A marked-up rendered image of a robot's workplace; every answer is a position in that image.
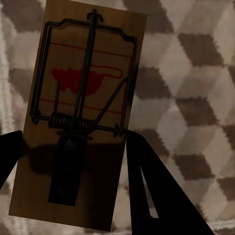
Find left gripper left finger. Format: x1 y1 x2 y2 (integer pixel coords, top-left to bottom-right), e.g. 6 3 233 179
0 130 23 189

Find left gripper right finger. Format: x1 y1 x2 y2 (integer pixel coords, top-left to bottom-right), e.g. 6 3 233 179
126 130 215 235

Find mousetrap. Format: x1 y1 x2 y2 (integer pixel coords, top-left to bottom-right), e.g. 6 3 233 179
9 0 147 232

